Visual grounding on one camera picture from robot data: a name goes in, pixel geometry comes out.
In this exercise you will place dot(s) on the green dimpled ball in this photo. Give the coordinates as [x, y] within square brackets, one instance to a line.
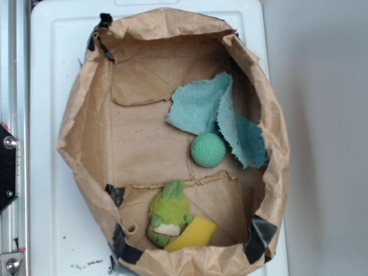
[208, 150]

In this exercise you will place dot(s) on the white plastic bin lid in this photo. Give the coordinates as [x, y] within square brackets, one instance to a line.
[64, 237]

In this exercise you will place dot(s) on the teal frayed cloth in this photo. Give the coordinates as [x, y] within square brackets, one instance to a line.
[207, 106]

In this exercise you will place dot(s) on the aluminium frame rail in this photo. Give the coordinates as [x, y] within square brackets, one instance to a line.
[15, 23]

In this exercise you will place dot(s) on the black metal bracket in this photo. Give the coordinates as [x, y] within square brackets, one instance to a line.
[8, 167]

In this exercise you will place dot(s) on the yellow sponge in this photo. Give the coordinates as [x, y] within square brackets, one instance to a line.
[197, 234]

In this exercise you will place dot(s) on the green plush toy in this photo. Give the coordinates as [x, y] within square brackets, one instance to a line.
[169, 213]

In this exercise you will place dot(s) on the brown paper bag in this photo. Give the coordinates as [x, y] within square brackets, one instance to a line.
[115, 137]

